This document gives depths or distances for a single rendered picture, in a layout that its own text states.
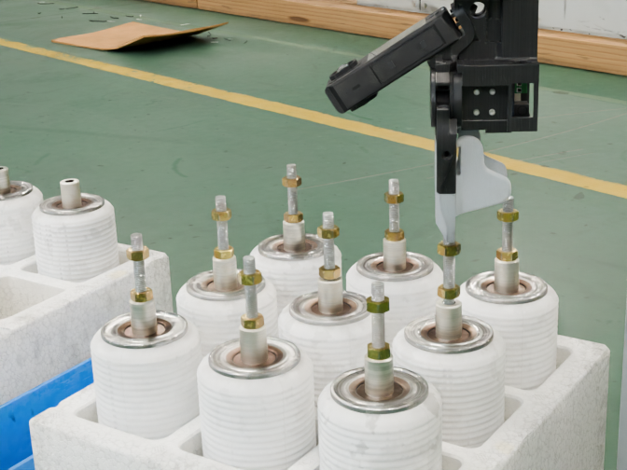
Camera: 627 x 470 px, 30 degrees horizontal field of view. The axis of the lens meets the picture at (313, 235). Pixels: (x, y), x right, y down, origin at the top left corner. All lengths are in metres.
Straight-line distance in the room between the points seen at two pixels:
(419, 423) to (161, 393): 0.24
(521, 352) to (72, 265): 0.55
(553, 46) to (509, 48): 2.46
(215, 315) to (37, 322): 0.27
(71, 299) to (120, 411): 0.31
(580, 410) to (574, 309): 0.60
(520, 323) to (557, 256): 0.84
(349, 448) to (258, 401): 0.09
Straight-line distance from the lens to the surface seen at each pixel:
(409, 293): 1.11
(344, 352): 1.02
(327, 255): 1.03
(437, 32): 0.91
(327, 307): 1.04
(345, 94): 0.91
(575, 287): 1.78
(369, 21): 3.87
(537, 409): 1.04
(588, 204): 2.16
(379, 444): 0.88
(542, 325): 1.08
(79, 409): 1.07
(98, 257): 1.38
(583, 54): 3.32
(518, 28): 0.91
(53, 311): 1.30
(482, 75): 0.90
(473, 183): 0.93
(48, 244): 1.38
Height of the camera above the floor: 0.66
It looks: 19 degrees down
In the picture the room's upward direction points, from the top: 2 degrees counter-clockwise
